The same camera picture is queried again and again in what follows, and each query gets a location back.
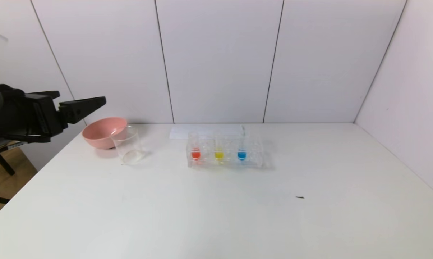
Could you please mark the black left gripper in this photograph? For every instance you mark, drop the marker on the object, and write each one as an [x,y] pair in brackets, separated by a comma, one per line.
[45,114]

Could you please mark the test tube with red pigment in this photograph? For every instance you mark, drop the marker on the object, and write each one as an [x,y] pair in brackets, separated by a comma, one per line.
[196,154]

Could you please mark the clear glass beaker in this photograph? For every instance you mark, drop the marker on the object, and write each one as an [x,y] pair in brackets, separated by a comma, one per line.
[129,151]

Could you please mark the test tube with yellow pigment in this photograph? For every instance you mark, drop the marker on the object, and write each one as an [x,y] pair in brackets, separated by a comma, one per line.
[219,154]

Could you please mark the test tube with blue pigment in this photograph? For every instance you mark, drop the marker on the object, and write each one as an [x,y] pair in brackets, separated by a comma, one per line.
[241,154]

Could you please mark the clear acrylic test tube rack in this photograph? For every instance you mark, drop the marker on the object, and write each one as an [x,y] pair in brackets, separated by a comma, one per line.
[254,151]

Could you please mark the pink plastic bowl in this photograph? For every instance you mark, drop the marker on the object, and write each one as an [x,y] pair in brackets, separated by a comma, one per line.
[99,133]

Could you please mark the black stand leg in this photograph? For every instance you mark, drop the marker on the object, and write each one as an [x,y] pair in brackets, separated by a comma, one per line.
[3,163]

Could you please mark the white paper sheet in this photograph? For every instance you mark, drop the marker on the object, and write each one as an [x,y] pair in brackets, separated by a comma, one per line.
[187,131]

